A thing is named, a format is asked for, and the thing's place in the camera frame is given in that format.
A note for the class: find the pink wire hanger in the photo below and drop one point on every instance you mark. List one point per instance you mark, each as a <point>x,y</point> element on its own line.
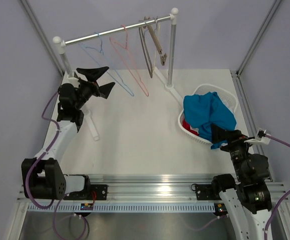
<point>122,50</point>

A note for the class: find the grey plastic hanger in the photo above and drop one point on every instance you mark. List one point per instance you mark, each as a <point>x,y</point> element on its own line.
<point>145,48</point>

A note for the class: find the white plastic laundry basket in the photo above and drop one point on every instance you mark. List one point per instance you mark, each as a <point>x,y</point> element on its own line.
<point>228,99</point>

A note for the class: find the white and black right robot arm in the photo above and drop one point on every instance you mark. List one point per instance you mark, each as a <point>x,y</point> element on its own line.
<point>246,196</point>

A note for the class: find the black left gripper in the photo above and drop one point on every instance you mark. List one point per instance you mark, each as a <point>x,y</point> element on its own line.
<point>92,75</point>

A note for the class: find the wooden clip hanger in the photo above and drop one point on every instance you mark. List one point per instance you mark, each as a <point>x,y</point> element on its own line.
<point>154,35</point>

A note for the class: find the white slotted cable duct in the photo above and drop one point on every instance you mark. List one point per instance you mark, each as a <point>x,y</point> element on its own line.
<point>101,207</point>

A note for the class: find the red t shirt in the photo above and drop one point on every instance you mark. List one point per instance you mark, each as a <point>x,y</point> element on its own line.
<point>189,128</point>

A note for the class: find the aluminium mounting rail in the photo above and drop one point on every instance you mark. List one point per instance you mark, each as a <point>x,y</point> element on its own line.
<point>104,188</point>

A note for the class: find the light blue wire hanger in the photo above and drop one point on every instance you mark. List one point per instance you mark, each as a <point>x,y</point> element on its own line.
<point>113,72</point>

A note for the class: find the silver white clothes rack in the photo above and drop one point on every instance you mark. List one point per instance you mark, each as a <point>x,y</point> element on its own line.
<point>172,17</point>

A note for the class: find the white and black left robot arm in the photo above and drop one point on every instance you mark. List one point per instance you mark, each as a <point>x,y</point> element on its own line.
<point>42,174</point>

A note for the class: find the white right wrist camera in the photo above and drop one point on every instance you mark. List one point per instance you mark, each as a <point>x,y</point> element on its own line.
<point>261,138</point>

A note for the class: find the white t shirt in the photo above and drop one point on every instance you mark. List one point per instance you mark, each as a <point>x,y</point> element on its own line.
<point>228,105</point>

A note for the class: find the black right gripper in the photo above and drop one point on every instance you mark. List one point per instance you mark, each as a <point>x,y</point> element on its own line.
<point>234,137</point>

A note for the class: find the blue t shirt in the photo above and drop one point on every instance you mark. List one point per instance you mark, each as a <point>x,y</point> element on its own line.
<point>201,111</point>

